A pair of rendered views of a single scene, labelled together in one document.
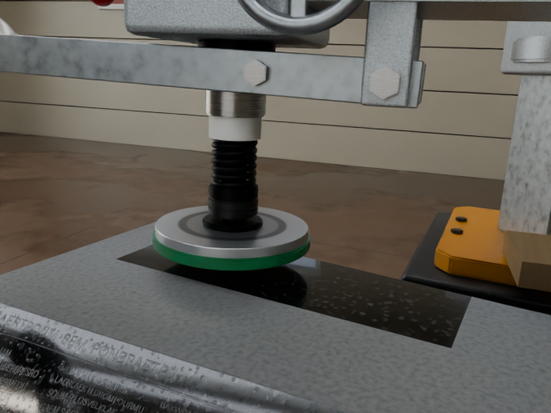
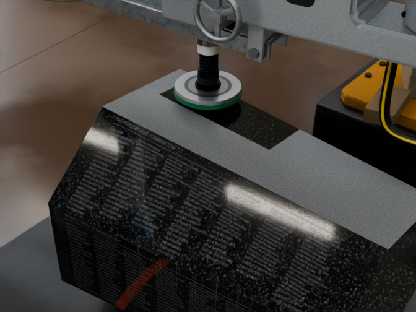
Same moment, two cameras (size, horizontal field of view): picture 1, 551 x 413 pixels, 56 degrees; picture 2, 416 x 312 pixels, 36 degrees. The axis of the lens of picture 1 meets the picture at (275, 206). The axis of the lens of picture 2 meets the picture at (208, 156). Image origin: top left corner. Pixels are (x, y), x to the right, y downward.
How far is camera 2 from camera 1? 1.34 m
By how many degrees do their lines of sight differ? 25
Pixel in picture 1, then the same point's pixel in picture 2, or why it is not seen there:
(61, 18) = not seen: outside the picture
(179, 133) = not seen: outside the picture
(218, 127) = (200, 49)
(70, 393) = (142, 148)
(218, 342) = (189, 138)
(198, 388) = (180, 152)
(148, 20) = (170, 16)
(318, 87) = (234, 46)
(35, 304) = (129, 116)
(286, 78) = not seen: hidden behind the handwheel
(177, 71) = (182, 28)
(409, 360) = (250, 152)
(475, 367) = (271, 157)
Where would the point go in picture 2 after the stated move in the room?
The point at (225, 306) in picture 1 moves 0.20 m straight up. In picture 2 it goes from (197, 123) to (197, 65)
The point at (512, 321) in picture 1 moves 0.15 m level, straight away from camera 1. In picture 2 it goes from (304, 142) to (332, 122)
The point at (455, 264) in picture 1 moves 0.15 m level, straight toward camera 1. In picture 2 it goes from (347, 99) to (328, 117)
